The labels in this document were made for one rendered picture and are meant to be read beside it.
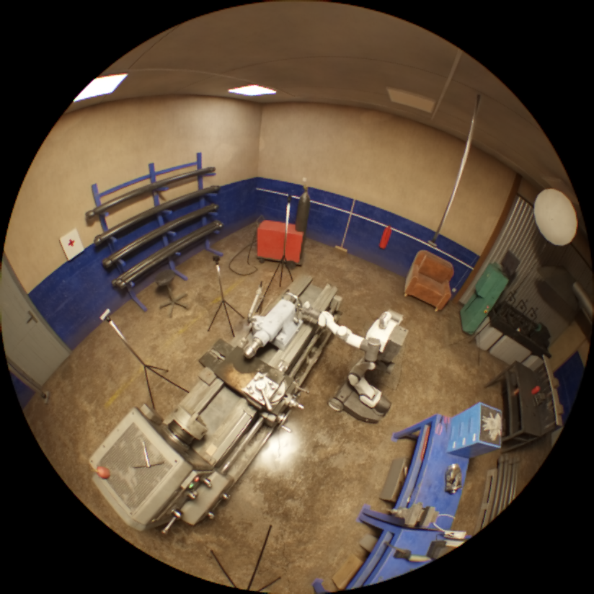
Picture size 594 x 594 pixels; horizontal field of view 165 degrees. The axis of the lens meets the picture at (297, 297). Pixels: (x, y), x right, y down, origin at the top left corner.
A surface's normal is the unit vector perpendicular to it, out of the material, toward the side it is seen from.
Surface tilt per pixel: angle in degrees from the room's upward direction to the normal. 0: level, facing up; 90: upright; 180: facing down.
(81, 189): 90
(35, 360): 90
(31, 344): 90
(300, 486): 0
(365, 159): 90
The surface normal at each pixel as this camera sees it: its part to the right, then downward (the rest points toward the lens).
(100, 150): 0.87, 0.40
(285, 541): 0.11, -0.72
